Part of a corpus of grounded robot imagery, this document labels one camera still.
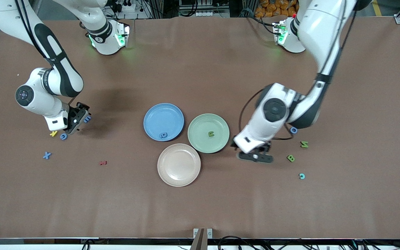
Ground green round plate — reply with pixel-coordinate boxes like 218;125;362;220
187;113;230;153

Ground beige round plate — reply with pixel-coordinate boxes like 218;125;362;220
157;143;201;187

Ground table cover sheet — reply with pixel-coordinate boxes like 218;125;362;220
0;16;400;240

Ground blue round plate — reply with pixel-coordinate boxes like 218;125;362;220
143;103;185;142

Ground white power strip with plugs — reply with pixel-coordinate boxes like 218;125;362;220
115;0;135;13

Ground orange items pile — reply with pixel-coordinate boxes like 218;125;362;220
255;0;298;18

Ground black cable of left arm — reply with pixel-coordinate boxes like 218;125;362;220
234;0;357;150

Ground metal table edge bracket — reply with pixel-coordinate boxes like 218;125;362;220
193;228;213;240

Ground brown post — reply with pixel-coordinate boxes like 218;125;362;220
190;228;208;250

